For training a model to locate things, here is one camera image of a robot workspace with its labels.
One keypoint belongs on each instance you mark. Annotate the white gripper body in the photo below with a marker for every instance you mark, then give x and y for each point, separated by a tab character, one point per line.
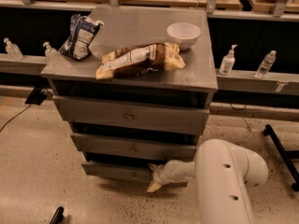
162	174

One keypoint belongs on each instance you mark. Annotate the grey bottom drawer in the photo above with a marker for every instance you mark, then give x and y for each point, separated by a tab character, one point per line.
119	168

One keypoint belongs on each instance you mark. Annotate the grey drawer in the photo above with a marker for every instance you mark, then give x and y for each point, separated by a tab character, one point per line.
119	168
105	148
161	118

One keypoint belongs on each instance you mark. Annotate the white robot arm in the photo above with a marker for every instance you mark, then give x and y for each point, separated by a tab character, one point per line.
222	172

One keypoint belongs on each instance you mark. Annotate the grey top drawer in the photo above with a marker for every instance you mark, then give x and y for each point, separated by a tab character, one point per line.
161	118

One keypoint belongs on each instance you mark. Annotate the grey middle drawer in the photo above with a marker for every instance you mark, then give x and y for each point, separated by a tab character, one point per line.
105	148

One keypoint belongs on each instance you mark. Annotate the grey drawer cabinet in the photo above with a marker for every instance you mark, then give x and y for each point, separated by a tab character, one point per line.
192	86

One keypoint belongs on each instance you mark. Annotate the black object bottom edge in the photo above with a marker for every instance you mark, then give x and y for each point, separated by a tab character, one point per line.
58	216

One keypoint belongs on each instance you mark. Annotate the brown yellow chip bag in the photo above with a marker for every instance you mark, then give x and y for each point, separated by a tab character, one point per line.
139	60

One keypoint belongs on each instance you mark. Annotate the white pump bottle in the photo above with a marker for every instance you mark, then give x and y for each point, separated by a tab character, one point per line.
228	61

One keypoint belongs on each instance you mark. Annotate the black stand leg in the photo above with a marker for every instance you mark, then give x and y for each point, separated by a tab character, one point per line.
287	155

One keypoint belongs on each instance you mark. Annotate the white bowl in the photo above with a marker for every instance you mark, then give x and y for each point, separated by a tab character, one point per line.
183	33

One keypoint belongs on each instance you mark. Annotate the black floor box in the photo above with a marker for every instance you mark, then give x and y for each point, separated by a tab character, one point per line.
36	97

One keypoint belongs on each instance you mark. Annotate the clear water bottle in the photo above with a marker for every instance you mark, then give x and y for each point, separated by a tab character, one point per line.
266	64

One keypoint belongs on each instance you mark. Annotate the clear sanitizer bottle near cabinet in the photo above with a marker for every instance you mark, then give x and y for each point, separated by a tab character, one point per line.
49	50

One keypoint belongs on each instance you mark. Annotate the blue white snack bag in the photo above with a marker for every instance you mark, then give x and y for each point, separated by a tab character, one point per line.
82	32

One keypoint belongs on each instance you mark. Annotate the clear sanitizer bottle far left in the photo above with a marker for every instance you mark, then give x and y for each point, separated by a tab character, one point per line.
12	50

